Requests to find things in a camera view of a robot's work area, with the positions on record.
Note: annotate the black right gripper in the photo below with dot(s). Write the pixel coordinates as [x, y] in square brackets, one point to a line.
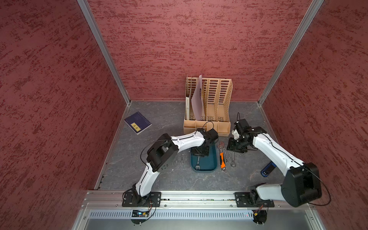
[232, 147]

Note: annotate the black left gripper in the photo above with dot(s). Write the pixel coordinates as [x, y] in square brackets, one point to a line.
[205, 153]

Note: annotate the teal plastic storage tray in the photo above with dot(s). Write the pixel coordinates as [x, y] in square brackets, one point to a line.
[207, 164]

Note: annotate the large combination wrench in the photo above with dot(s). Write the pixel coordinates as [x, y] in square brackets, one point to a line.
[197, 167]

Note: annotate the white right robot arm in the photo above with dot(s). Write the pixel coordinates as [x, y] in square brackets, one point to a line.
[302, 183]

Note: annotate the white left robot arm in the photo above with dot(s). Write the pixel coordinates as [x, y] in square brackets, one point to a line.
[160, 155]

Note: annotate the blue black tape roll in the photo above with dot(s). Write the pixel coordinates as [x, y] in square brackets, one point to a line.
[268, 169]

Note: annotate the pink paper folder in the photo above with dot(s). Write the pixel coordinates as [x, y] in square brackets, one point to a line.
[197, 102]

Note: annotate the wooden desk file organizer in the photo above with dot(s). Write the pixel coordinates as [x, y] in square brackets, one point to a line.
[216, 96]

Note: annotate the purple notebook yellow label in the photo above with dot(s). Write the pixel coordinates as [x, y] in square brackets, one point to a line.
[137, 122]

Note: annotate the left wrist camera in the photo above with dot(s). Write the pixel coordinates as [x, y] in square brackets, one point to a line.
[211, 136]

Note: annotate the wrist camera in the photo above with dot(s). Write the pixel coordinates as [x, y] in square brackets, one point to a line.
[211, 136]
[240, 127]

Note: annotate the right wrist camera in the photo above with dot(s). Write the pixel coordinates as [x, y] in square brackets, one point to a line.
[240, 127]

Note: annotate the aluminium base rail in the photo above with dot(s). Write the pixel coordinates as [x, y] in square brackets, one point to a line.
[191, 210]

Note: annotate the right corner aluminium post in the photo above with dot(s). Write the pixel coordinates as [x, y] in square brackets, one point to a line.
[299, 34]

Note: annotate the corner aluminium post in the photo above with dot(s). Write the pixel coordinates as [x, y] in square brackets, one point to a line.
[299, 34]
[88, 15]

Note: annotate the left corner aluminium post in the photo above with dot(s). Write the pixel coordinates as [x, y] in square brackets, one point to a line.
[88, 15]

